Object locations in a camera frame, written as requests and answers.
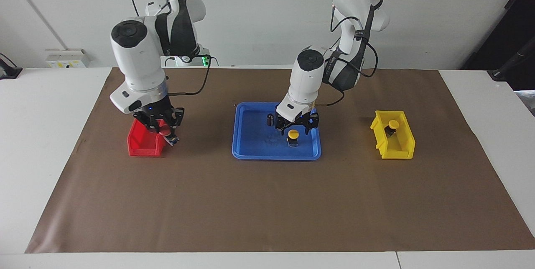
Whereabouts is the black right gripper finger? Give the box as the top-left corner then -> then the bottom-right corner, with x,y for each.
169,116 -> 184,136
140,120 -> 161,136

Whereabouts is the red push button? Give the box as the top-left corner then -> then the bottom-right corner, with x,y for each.
158,123 -> 180,146

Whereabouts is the red plastic storage bin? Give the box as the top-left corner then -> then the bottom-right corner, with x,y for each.
127,118 -> 168,157

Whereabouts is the blue plastic tray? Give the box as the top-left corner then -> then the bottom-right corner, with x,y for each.
232,102 -> 322,161

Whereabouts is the brown paper table mat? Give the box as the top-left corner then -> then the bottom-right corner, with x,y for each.
25,67 -> 535,254

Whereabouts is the yellow plastic storage bin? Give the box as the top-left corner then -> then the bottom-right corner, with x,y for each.
370,110 -> 416,160

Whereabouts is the black stand leg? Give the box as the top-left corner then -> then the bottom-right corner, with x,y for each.
487,47 -> 535,81

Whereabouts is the black backdrop panel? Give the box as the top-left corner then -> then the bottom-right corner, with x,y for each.
460,0 -> 535,92

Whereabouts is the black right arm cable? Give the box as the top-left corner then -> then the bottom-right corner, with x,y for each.
161,54 -> 212,96

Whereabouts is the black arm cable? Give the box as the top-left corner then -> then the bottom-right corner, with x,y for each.
161,54 -> 212,96
316,1 -> 379,107

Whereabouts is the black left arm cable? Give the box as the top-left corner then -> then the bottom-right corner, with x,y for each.
316,1 -> 379,107

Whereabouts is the white wall power strip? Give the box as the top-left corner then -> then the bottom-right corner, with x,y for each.
45,49 -> 89,68

